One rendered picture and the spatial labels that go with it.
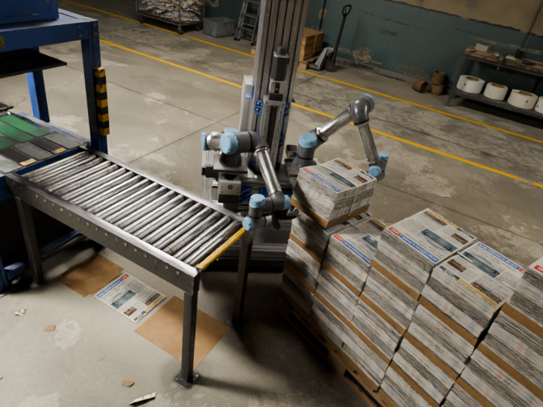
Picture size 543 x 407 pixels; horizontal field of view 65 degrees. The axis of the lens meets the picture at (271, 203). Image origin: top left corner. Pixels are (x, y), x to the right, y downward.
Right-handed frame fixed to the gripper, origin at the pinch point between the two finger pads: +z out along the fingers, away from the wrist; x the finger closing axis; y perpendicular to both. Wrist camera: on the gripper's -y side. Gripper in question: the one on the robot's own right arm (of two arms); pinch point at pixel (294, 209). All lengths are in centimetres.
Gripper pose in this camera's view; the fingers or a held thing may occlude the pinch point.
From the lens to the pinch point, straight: 244.1
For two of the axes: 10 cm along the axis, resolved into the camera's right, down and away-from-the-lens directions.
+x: -6.4, -4.9, 5.9
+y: 1.4, -8.3, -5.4
